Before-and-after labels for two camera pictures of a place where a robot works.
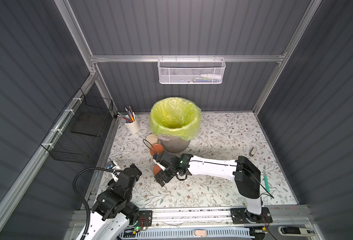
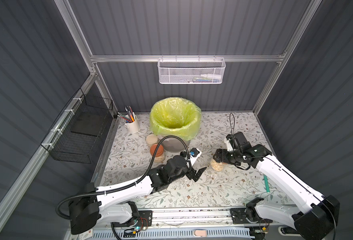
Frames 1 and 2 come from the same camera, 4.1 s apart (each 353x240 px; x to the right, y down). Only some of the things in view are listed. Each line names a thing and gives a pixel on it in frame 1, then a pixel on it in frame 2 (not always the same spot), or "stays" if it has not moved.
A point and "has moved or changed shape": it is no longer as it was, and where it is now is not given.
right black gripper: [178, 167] to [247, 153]
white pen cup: [134, 127] stays
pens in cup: [131, 116] stays
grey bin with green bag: [175, 121] stays
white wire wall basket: [191, 70] stays
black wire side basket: [81, 134] stays
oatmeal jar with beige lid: [152, 138] stays
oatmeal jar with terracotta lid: [156, 169] has moved or changed shape
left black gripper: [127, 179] to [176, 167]
